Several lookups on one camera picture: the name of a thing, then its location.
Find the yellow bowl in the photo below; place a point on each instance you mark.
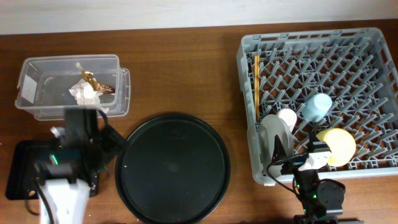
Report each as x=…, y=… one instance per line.
x=341, y=143

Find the black square bin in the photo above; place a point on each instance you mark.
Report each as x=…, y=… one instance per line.
x=21, y=168

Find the white tissue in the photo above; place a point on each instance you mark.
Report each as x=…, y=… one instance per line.
x=84, y=93

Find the round black tray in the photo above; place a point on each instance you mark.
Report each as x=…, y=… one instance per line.
x=174, y=169

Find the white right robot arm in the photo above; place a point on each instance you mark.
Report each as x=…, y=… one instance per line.
x=321, y=199

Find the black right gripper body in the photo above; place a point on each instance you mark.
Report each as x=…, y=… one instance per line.
x=291, y=165

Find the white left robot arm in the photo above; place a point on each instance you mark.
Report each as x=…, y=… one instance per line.
x=85, y=145

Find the grey plate with food scraps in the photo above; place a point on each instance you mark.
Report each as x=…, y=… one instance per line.
x=270, y=126

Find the light blue cup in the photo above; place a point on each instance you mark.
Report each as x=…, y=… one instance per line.
x=317, y=107

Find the clear plastic waste bin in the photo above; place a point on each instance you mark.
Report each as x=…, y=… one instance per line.
x=45, y=82

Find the pink cup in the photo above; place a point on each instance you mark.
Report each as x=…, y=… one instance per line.
x=289, y=117

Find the wooden chopstick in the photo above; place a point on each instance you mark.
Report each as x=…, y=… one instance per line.
x=258, y=92
x=256, y=69

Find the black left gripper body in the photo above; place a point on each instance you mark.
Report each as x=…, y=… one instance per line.
x=107, y=142

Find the gold snack wrapper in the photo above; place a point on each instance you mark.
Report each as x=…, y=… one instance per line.
x=89, y=77

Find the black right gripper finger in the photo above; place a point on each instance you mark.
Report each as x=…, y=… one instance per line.
x=279, y=151
x=312, y=137

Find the grey dishwasher rack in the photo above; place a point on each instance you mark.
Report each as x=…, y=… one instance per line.
x=352, y=66

